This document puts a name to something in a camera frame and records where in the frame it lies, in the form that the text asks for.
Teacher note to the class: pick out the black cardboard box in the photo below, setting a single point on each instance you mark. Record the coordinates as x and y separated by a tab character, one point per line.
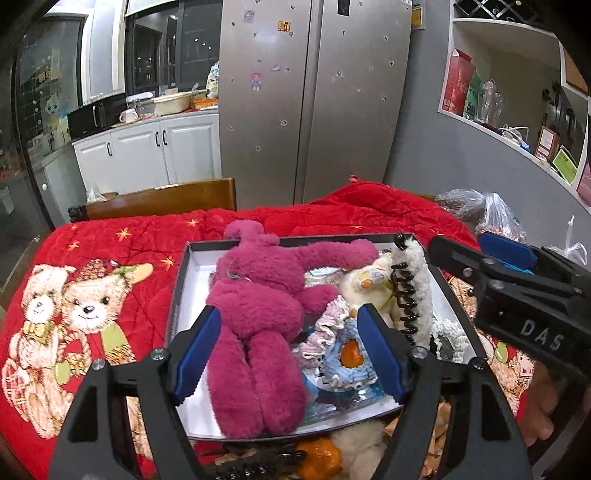
203	258

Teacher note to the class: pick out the white kitchen cabinet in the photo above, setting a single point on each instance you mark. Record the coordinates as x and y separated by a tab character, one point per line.
184	152

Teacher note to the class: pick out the red printed blanket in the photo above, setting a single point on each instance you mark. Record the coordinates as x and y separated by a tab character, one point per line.
92	244

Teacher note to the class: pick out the purple knitted scrunchie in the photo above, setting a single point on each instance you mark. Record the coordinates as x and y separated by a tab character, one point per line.
328	318

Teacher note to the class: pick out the blue knitted scrunchie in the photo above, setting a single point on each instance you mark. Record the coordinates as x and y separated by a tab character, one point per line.
332	367

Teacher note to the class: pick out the gold snack packet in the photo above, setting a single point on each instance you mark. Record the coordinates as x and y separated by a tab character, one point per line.
438	429

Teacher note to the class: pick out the orange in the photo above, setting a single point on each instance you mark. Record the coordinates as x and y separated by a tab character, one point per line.
351	353
323	457

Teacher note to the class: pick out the clear bag of snacks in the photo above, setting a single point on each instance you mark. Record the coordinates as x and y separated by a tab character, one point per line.
485	212

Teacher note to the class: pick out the white fluffy hair claw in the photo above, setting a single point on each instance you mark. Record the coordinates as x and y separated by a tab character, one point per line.
420	286

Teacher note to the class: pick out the cream plastic basin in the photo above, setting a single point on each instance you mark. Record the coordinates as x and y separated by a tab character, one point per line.
173	104

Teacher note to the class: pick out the green framed card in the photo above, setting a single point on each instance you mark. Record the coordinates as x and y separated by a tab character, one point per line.
564	164

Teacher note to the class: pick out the white wall shelf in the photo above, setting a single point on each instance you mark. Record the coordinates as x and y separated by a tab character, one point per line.
508	46

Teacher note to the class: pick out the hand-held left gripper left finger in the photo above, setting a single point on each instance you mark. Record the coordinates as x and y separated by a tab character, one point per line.
196	355

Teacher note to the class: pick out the tied clear plastic bag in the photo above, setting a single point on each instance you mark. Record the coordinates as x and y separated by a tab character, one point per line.
570	247

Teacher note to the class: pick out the glass door with stickers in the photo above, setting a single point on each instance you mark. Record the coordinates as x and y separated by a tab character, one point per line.
41	115

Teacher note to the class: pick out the silver refrigerator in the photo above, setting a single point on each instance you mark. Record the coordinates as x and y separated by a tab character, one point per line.
314	101

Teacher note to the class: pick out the magenta plush toy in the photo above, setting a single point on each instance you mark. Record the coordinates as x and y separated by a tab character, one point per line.
249	323

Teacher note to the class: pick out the green box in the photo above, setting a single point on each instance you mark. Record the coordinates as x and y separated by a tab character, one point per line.
473	99

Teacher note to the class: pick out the doll fridge magnet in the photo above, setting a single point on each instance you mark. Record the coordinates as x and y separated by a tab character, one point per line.
256	80

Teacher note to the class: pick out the person's right hand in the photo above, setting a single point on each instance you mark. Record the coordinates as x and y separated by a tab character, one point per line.
547	401

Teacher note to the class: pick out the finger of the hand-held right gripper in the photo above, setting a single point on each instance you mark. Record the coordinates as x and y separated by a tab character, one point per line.
508	251
457	258

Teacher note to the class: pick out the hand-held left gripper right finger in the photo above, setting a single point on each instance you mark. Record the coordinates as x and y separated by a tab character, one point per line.
381	350

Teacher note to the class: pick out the beige fluffy plush toy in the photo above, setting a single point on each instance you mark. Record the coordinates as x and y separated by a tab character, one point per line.
360	447

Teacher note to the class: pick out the small cream plush bear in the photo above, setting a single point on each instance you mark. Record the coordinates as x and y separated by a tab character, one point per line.
364	281

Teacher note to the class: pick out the glass jars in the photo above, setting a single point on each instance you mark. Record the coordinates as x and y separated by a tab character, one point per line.
490	104

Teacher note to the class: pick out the cream knitted scrunchie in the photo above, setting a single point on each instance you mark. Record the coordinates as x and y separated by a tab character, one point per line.
457	341

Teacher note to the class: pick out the pink case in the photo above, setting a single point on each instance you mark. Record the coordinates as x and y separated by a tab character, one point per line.
585	177

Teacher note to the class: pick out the black microwave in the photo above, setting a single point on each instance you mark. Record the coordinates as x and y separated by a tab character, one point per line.
85	120

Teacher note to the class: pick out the clear plastic zip bag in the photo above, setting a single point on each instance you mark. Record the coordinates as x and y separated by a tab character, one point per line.
341	401

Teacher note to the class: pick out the white cup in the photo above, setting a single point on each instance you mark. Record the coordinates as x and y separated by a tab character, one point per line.
128	116

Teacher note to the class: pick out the printed plastic bag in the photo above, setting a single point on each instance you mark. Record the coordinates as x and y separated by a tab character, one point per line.
214	81

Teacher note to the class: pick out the red gift box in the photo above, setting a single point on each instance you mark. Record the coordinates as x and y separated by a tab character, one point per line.
457	83

